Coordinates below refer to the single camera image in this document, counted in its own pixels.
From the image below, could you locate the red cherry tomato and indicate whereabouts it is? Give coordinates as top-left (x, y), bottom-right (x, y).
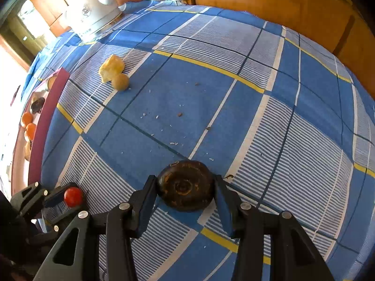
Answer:
top-left (64, 187), bottom-right (84, 208)

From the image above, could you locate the white electric kettle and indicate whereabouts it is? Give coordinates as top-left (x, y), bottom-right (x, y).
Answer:
top-left (64, 0), bottom-right (125, 40)

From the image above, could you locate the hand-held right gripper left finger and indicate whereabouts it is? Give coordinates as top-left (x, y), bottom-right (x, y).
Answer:
top-left (32, 175), bottom-right (158, 281)

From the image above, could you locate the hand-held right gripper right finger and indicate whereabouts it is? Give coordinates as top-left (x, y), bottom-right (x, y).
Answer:
top-left (215, 175), bottom-right (334, 281)

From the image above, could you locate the window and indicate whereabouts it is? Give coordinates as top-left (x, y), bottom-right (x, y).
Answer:
top-left (7, 0), bottom-right (49, 50)

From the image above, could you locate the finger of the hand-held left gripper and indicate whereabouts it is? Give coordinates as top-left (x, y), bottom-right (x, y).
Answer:
top-left (44, 192), bottom-right (88, 232)
top-left (10, 181), bottom-right (79, 220)

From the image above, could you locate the pale yellow fruit piece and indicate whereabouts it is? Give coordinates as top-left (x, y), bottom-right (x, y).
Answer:
top-left (99, 54), bottom-right (125, 83)

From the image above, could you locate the blue plaid tablecloth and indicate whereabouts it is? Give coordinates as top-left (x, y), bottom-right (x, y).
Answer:
top-left (22, 0), bottom-right (375, 281)

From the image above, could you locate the orange with green stem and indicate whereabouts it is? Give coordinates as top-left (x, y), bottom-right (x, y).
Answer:
top-left (24, 123), bottom-right (37, 141)

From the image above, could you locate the white box with pink rim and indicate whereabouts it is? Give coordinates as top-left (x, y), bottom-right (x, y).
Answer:
top-left (10, 67), bottom-right (71, 202)

